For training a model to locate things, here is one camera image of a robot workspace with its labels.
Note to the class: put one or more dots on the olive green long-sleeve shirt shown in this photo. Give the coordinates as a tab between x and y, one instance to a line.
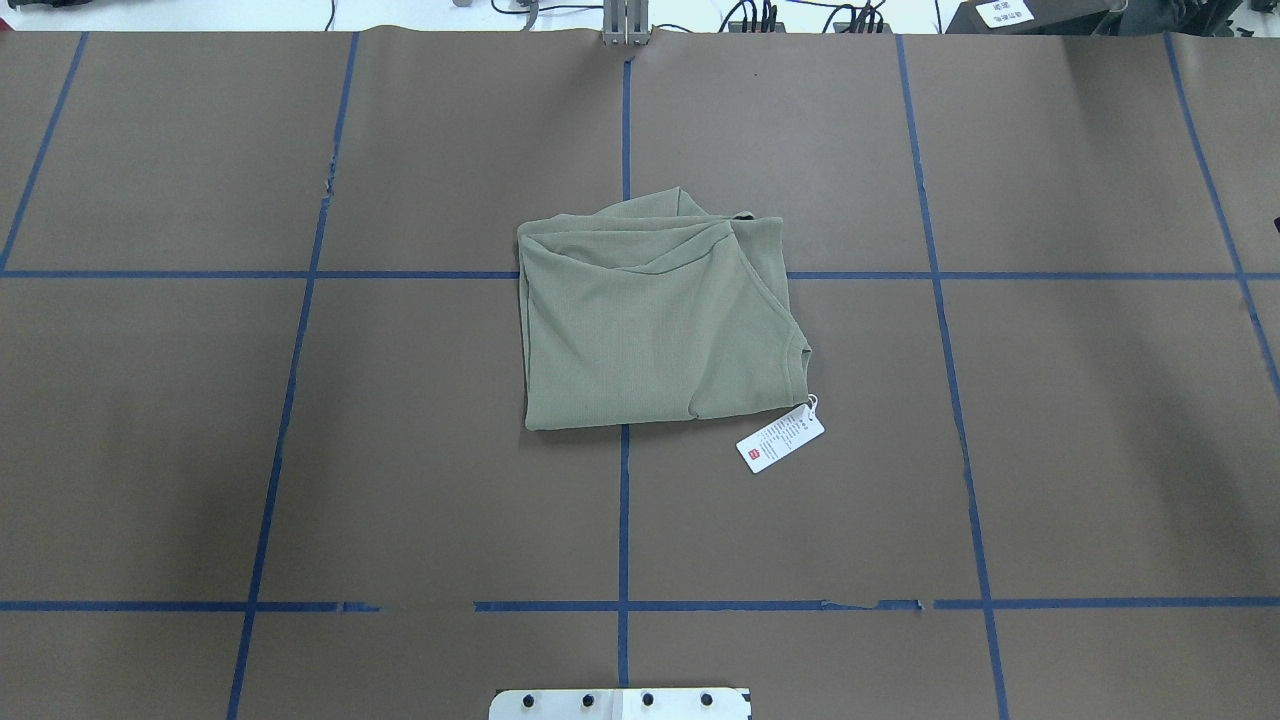
655	310

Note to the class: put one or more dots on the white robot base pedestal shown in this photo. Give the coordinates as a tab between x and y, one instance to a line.
623	703

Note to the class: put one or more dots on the black box with label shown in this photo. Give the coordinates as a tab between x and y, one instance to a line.
1027	18

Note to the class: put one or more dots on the aluminium frame post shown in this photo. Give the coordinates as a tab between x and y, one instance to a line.
626	22

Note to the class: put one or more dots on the white shirt neck tag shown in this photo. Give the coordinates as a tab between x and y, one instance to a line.
768	445

